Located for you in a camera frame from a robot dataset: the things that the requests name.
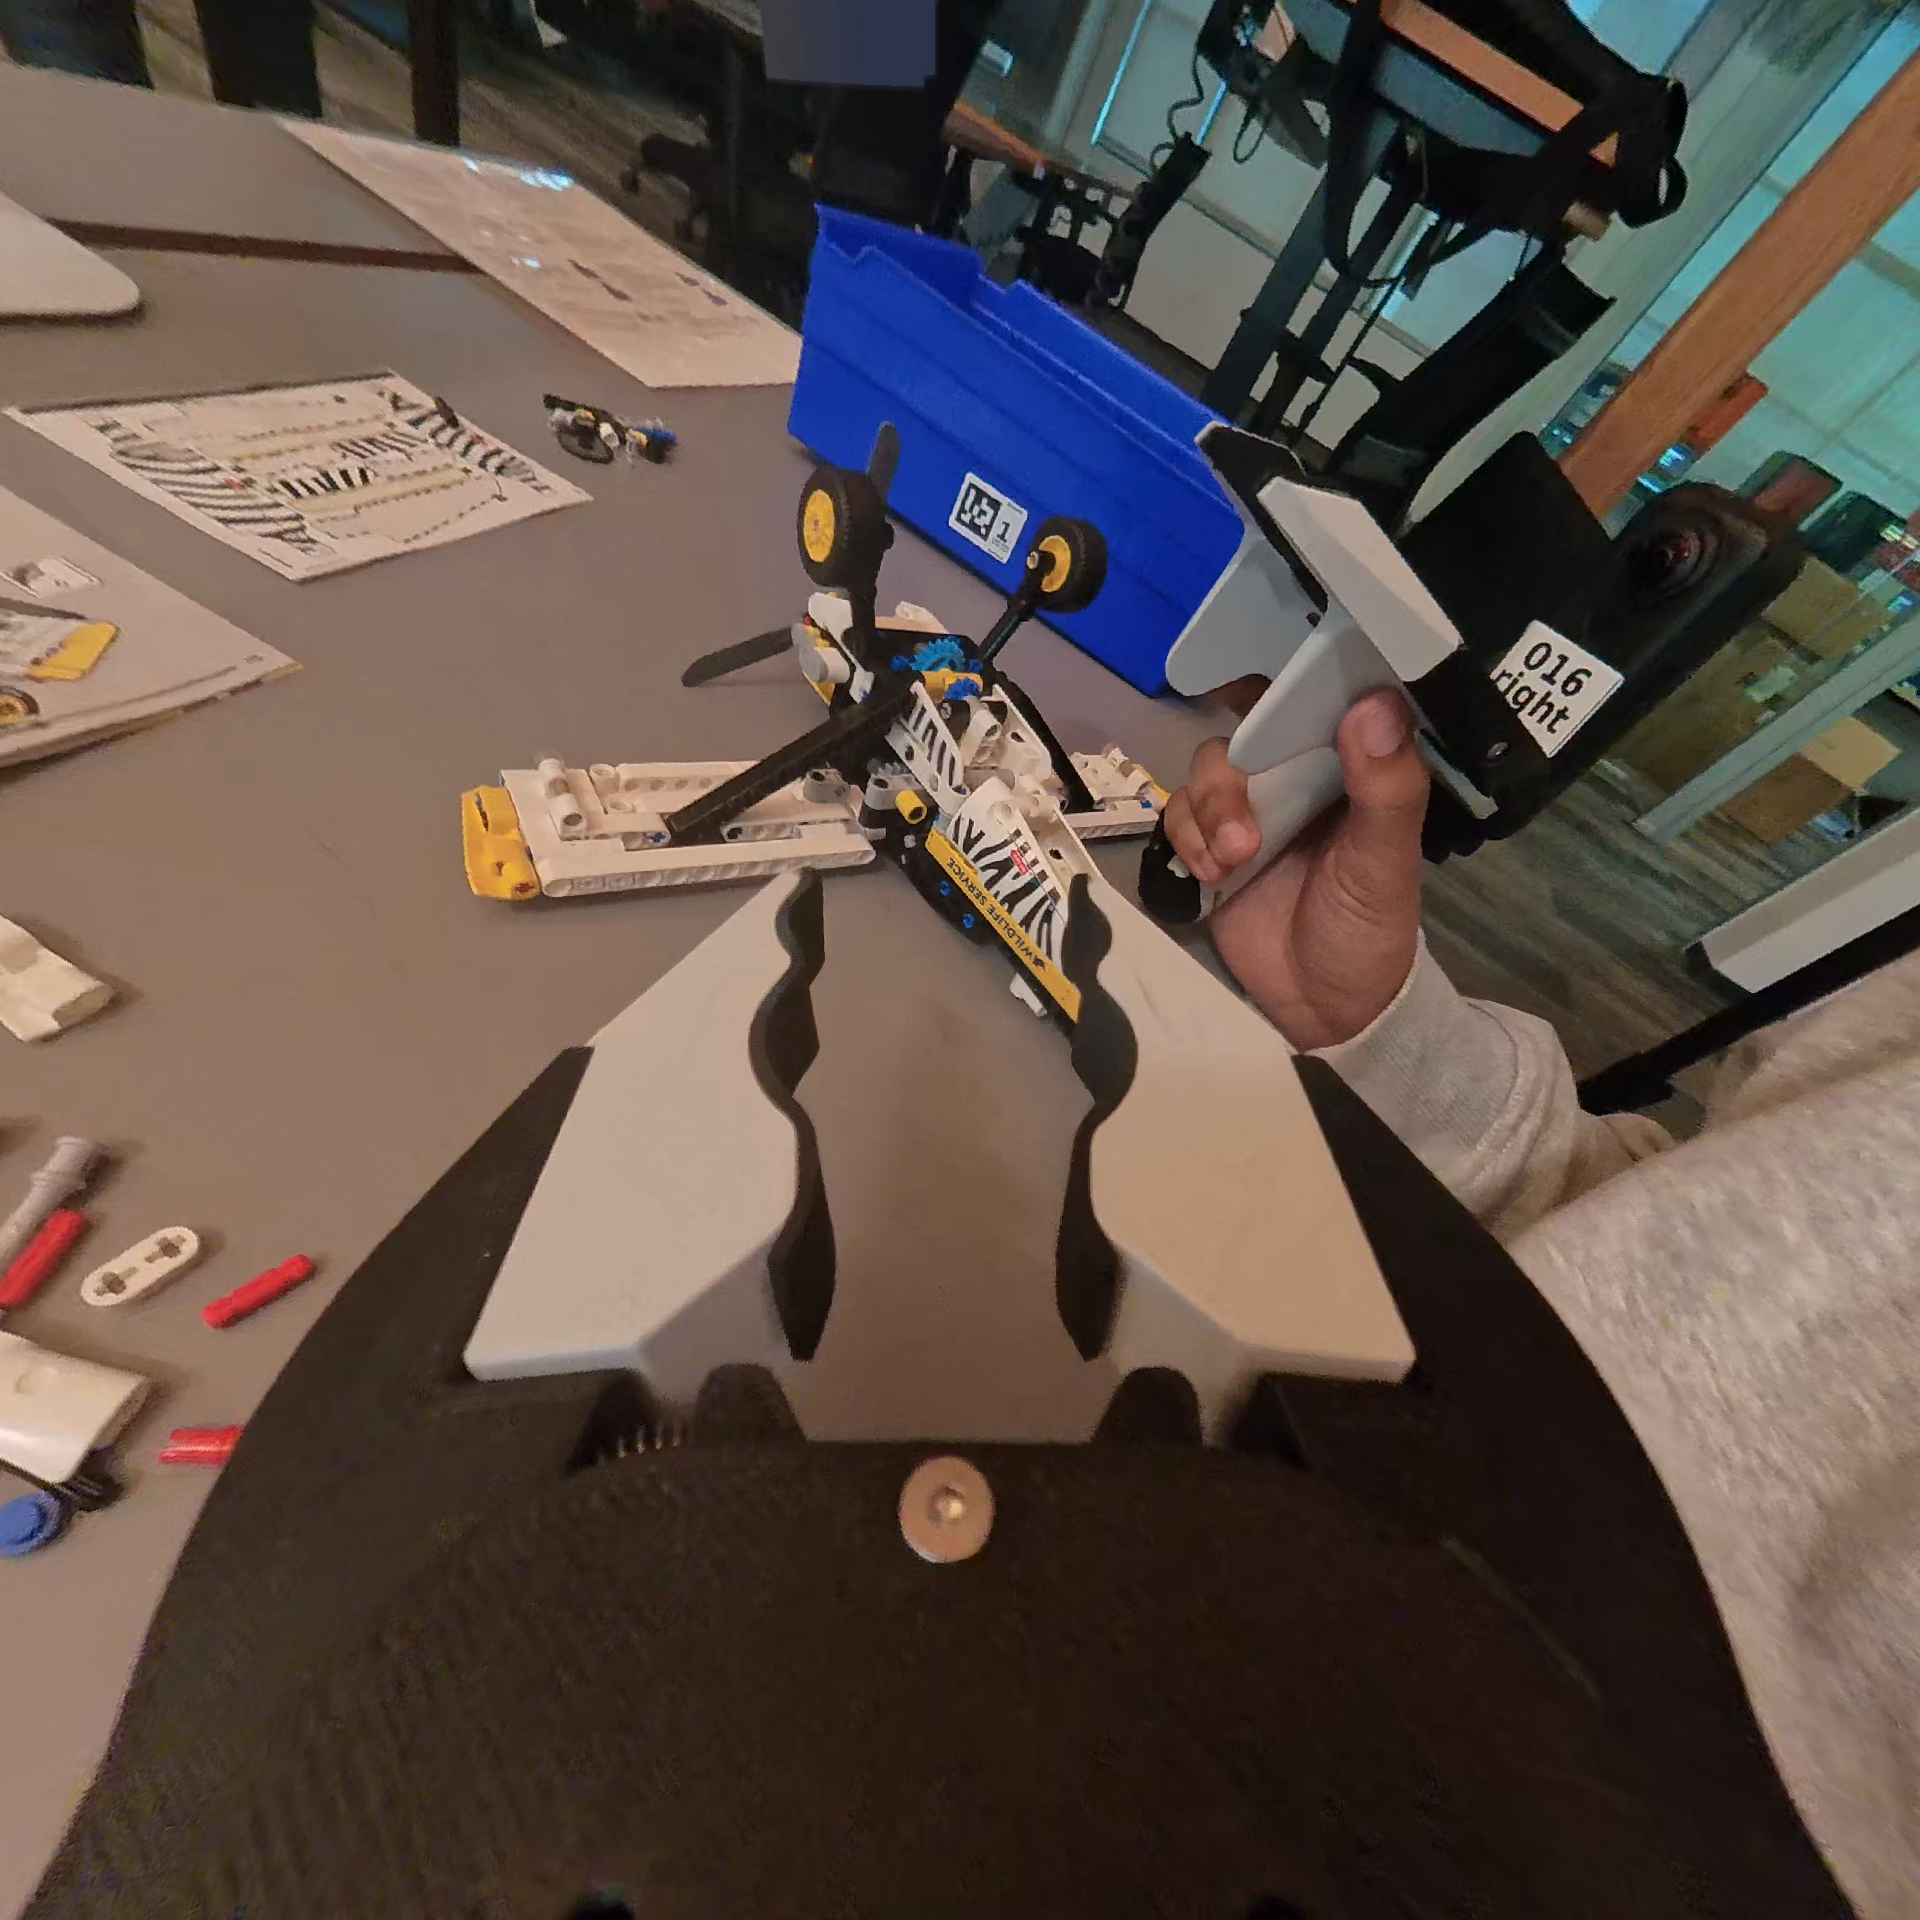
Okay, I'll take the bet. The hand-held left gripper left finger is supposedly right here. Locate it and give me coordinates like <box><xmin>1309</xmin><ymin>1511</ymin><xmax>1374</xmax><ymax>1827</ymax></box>
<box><xmin>459</xmin><ymin>870</ymin><xmax>836</xmax><ymax>1431</ymax></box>

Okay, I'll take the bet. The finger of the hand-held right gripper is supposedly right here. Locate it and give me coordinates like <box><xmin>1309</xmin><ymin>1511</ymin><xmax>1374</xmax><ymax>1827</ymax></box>
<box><xmin>1161</xmin><ymin>422</ymin><xmax>1325</xmax><ymax>701</ymax></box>
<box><xmin>1256</xmin><ymin>479</ymin><xmax>1466</xmax><ymax>687</ymax></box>

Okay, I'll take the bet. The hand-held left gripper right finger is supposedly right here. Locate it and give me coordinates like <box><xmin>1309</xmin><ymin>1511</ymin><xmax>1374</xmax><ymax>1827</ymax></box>
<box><xmin>1055</xmin><ymin>877</ymin><xmax>1417</xmax><ymax>1445</ymax></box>

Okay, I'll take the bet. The zebra striped lego plane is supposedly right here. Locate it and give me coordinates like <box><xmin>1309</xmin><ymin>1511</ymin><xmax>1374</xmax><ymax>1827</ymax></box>
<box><xmin>459</xmin><ymin>422</ymin><xmax>1174</xmax><ymax>1026</ymax></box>

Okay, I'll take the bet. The pile of lego pieces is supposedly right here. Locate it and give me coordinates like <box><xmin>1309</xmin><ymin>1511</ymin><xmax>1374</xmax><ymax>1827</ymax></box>
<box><xmin>0</xmin><ymin>914</ymin><xmax>321</xmax><ymax>1562</ymax></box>

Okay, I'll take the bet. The lego instruction booklet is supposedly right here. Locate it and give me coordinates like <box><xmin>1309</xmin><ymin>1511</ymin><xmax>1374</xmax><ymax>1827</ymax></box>
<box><xmin>0</xmin><ymin>481</ymin><xmax>305</xmax><ymax>771</ymax></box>

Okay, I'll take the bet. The person's right forearm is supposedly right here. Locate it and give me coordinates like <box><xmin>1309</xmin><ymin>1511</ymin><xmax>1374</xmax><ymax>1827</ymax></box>
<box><xmin>1297</xmin><ymin>929</ymin><xmax>1677</xmax><ymax>1226</ymax></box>

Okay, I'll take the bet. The small black lego subassembly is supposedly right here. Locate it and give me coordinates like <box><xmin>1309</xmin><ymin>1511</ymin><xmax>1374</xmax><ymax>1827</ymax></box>
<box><xmin>545</xmin><ymin>394</ymin><xmax>680</xmax><ymax>472</ymax></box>

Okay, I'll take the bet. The person's right hand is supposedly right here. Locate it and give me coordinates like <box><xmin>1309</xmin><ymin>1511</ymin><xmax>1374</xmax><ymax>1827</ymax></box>
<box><xmin>1161</xmin><ymin>700</ymin><xmax>1430</xmax><ymax>1056</ymax></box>

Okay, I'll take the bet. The blue plastic bin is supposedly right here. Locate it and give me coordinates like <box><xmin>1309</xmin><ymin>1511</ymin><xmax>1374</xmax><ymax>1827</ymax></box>
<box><xmin>784</xmin><ymin>204</ymin><xmax>1276</xmax><ymax>700</ymax></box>

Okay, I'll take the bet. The standing desk with wooden top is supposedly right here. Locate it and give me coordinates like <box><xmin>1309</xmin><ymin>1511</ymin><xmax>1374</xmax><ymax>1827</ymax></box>
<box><xmin>1189</xmin><ymin>0</ymin><xmax>1694</xmax><ymax>450</ymax></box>

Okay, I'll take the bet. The person's grey clothing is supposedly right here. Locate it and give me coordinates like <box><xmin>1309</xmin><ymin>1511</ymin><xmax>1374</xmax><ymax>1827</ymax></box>
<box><xmin>1509</xmin><ymin>992</ymin><xmax>1920</xmax><ymax>1920</ymax></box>

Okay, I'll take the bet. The white printed paper sheet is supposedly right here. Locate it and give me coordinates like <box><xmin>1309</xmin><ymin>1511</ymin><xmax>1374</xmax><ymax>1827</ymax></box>
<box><xmin>284</xmin><ymin>118</ymin><xmax>801</xmax><ymax>389</ymax></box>

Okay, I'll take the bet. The zebra pattern sticker sheet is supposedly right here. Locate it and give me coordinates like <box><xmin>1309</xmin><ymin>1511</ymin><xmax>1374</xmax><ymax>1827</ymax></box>
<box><xmin>6</xmin><ymin>373</ymin><xmax>593</xmax><ymax>584</ymax></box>

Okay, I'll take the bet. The wooden support post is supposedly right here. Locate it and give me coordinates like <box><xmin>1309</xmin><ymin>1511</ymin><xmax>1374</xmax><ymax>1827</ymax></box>
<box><xmin>1559</xmin><ymin>91</ymin><xmax>1920</xmax><ymax>516</ymax></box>

